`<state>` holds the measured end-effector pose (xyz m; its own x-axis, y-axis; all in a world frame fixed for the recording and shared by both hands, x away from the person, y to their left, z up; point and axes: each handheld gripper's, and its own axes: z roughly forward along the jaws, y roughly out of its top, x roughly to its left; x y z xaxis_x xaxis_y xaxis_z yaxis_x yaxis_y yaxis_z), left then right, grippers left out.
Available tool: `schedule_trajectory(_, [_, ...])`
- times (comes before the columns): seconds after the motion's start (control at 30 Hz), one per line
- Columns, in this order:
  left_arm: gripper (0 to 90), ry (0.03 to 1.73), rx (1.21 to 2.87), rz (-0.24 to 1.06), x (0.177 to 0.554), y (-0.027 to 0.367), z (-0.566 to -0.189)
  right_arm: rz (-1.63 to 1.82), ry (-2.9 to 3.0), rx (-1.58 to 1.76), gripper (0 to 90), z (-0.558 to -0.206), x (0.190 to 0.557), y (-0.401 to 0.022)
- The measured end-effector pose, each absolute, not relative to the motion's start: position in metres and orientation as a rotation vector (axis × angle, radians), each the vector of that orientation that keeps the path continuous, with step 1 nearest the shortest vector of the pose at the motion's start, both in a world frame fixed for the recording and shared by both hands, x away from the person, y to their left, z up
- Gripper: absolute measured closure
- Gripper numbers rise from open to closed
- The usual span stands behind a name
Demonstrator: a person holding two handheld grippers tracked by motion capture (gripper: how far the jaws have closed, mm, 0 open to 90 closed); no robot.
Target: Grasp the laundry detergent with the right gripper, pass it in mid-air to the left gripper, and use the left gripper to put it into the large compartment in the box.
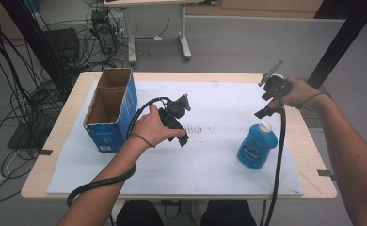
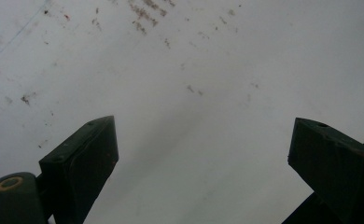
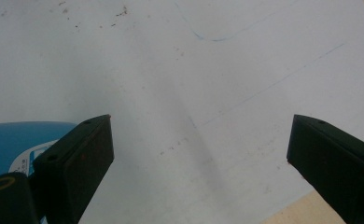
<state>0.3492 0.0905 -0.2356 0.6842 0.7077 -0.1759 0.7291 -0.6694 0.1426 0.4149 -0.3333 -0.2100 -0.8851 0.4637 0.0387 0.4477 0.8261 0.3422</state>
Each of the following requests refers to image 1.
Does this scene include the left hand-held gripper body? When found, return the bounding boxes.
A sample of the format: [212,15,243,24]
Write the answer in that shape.
[157,93,192,131]

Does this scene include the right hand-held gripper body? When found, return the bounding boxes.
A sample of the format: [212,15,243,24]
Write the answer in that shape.
[258,58,294,110]

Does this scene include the blue bottle with white cap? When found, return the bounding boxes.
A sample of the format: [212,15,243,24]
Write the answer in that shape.
[236,121,279,170]

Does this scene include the blue cardboard box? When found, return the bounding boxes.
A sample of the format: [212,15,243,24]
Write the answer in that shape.
[83,67,138,153]

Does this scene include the person's right hand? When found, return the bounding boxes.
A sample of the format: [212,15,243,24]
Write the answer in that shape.
[268,76,326,111]

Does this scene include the person's left hand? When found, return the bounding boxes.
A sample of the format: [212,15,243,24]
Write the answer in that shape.
[129,104,187,149]

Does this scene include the white table mat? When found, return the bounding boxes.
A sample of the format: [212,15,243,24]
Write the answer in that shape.
[46,80,305,197]

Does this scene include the black band on right wrist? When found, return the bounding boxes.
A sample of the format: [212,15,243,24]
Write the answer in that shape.
[297,91,332,111]

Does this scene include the black band on wrist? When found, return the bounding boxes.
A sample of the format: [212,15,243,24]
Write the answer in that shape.
[297,91,332,111]
[129,132,157,149]

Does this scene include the black band on left wrist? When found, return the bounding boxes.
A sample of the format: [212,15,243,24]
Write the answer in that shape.
[129,132,157,149]

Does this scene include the white desk with metal legs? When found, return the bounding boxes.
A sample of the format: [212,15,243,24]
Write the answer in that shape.
[103,0,218,65]

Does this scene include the black metal stand with base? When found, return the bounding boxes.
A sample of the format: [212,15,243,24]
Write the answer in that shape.
[307,0,367,90]

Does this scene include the person's right leg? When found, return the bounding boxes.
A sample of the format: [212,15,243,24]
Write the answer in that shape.
[199,200,258,226]

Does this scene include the person's leg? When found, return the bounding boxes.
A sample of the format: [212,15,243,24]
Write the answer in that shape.
[115,200,164,226]
[199,200,258,226]

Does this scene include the person's left leg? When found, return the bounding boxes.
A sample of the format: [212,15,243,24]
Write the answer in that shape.
[115,200,164,226]

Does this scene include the black computer tower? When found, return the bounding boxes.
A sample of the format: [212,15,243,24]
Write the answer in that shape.
[90,8,119,55]

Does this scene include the black equipment case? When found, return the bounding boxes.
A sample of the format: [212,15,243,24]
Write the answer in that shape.
[41,27,81,64]

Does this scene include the black floor plate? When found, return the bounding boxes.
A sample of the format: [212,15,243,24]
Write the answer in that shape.
[7,121,53,150]

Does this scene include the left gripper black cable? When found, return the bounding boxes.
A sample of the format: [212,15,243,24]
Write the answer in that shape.
[66,96,173,208]

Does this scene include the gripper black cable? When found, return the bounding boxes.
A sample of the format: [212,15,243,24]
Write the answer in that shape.
[66,96,173,208]
[263,84,288,226]

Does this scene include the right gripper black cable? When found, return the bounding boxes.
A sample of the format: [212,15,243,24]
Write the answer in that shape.
[263,84,288,226]

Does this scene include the tangle of black cables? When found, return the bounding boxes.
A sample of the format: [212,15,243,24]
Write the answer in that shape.
[0,0,124,203]

